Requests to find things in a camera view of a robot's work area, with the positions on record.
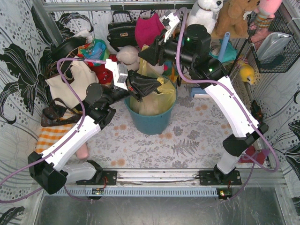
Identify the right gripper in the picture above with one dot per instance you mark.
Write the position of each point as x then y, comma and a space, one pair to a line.
158, 50

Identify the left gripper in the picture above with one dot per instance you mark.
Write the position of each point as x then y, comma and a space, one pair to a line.
132, 85

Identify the yellow trash bag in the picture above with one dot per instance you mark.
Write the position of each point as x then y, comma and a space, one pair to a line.
158, 101

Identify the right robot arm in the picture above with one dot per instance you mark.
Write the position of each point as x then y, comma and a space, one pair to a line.
211, 76

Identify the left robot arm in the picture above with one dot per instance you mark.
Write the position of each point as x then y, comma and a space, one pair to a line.
49, 168

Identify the magenta cloth bag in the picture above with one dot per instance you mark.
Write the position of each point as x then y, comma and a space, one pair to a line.
147, 29

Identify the teal trash bin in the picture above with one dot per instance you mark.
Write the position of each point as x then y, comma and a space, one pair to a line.
150, 125

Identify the cream canvas tote bag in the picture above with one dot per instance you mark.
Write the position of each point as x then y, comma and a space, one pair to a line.
78, 75

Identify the brown patterned bag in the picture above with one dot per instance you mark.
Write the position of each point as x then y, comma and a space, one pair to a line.
53, 114

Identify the pink head plush doll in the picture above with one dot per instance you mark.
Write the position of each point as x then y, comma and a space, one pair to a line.
160, 69

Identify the cream plush lamb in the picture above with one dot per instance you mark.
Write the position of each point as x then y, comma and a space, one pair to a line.
129, 56

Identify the red clothing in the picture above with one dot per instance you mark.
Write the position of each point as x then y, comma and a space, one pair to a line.
105, 76

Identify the black leather handbag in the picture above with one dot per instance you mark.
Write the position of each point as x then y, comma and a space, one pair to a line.
121, 34

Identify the colorful printed cloth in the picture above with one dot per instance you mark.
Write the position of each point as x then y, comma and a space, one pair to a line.
95, 50

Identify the blue floor mop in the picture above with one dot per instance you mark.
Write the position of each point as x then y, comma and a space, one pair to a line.
197, 92

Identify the white plush dog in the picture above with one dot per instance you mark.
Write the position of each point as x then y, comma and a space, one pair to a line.
205, 12

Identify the teal folded cloth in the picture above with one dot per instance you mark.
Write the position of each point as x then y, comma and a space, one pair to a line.
230, 52

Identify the brown teddy bear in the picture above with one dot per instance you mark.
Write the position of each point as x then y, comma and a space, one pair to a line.
234, 13

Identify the pink sponge roll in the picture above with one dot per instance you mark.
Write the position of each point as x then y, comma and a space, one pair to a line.
83, 152

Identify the black round hat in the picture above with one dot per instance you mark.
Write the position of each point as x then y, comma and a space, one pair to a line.
68, 48

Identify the yellow plush toy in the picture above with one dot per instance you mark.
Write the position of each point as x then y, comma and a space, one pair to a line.
246, 72

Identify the orange checkered towel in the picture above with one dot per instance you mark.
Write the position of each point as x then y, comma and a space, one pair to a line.
50, 135

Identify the silver foil pouch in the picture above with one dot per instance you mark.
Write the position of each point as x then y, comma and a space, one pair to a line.
273, 45

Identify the black orange cloth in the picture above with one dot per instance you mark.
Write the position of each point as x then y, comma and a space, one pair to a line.
256, 111

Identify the pink plush toy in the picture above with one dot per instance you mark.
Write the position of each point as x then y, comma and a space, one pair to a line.
265, 13

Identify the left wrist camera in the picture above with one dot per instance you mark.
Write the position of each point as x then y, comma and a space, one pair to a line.
119, 72

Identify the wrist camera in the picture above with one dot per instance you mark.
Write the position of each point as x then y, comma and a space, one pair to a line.
170, 22
119, 72

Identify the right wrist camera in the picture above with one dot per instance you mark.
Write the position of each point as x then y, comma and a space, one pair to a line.
170, 22

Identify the black wire basket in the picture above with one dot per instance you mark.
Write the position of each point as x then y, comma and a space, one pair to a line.
287, 58

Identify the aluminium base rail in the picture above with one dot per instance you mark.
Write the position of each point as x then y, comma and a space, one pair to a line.
172, 182

